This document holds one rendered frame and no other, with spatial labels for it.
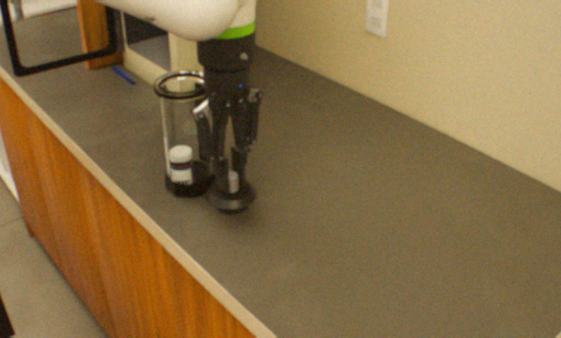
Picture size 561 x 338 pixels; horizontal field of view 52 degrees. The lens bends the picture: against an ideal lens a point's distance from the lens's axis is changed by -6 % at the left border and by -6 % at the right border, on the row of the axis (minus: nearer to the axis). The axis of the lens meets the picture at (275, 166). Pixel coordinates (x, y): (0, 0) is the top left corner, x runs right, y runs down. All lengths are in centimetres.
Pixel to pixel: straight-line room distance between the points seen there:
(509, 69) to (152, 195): 79
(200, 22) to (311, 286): 47
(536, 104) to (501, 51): 14
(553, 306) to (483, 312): 12
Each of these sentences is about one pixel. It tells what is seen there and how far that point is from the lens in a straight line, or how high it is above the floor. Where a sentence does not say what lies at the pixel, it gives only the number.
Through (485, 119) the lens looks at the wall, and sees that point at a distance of 142.
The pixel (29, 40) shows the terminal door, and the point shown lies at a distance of 170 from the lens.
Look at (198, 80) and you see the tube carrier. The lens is 115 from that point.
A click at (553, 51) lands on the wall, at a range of 128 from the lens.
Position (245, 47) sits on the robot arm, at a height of 129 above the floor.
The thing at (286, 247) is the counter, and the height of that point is 94.
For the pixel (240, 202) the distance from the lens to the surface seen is 107.
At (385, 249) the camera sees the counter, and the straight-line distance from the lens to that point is 108.
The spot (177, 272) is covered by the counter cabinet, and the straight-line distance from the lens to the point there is 123.
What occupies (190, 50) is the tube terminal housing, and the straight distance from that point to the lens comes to 152.
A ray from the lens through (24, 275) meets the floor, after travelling 258.
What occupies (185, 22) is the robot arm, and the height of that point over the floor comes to 138.
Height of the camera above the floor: 162
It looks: 32 degrees down
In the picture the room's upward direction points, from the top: straight up
